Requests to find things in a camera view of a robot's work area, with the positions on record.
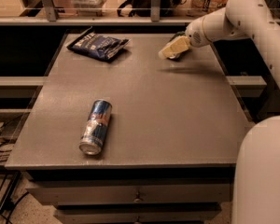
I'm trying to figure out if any blue chip bag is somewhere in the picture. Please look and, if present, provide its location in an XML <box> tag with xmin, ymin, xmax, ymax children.
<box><xmin>66</xmin><ymin>28</ymin><xmax>130</xmax><ymax>62</ymax></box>

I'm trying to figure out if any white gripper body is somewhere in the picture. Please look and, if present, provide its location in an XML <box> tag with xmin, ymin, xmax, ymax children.
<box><xmin>185</xmin><ymin>20</ymin><xmax>211</xmax><ymax>48</ymax></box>

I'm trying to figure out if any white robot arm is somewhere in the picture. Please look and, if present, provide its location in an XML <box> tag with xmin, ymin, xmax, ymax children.
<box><xmin>159</xmin><ymin>0</ymin><xmax>280</xmax><ymax>224</ymax></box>

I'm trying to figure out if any black bag on shelf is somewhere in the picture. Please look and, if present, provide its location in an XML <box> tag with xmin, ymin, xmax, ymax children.
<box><xmin>117</xmin><ymin>0</ymin><xmax>186</xmax><ymax>17</ymax></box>

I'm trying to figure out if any green soda can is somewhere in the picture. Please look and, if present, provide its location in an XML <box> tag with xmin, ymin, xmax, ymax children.
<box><xmin>169</xmin><ymin>32</ymin><xmax>187</xmax><ymax>60</ymax></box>

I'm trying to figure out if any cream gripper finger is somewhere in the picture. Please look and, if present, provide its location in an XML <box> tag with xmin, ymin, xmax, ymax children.
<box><xmin>158</xmin><ymin>35</ymin><xmax>190</xmax><ymax>59</ymax></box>

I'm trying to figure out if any redbull can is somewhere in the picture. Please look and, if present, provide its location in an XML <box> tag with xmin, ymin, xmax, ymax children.
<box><xmin>79</xmin><ymin>100</ymin><xmax>112</xmax><ymax>156</ymax></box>

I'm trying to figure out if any black cables left floor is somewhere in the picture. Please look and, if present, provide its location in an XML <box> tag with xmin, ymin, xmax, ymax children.
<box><xmin>0</xmin><ymin>115</ymin><xmax>31</xmax><ymax>224</ymax></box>

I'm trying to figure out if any grey drawer cabinet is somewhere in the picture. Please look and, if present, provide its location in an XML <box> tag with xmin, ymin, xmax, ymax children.
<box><xmin>7</xmin><ymin>34</ymin><xmax>261</xmax><ymax>224</ymax></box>

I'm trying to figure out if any metal shelf rail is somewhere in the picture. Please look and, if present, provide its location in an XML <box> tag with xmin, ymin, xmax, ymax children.
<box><xmin>0</xmin><ymin>0</ymin><xmax>280</xmax><ymax>27</ymax></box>

